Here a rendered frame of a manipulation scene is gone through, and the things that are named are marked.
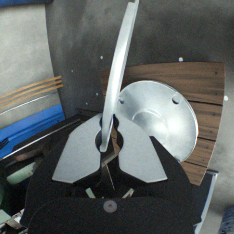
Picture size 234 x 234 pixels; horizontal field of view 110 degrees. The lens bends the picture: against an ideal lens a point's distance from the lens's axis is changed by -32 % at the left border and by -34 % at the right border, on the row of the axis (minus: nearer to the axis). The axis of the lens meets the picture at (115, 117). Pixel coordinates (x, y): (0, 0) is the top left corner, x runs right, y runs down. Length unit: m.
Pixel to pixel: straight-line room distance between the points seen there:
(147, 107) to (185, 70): 0.15
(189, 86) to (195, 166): 0.24
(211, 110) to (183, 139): 0.11
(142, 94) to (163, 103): 0.06
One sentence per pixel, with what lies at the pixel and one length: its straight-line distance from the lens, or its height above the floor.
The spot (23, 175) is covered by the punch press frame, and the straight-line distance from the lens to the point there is 1.07.
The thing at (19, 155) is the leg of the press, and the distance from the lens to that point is 1.07.
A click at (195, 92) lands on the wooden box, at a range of 0.31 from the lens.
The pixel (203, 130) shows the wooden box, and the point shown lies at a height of 0.35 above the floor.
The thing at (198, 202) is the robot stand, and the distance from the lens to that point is 0.75.
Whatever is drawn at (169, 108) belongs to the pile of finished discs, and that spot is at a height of 0.36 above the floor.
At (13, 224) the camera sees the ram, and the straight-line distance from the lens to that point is 1.06.
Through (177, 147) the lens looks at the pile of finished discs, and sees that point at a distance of 0.37.
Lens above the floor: 0.65
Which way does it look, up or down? 39 degrees down
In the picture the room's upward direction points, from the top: 119 degrees counter-clockwise
